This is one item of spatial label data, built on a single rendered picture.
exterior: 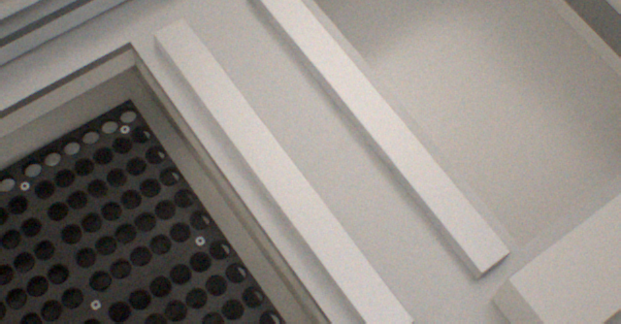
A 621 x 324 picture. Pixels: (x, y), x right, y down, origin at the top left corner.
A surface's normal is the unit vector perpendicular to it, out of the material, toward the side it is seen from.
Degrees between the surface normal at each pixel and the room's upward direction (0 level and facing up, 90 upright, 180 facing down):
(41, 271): 0
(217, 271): 0
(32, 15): 90
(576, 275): 0
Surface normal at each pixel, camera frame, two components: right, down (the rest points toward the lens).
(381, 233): 0.06, -0.45
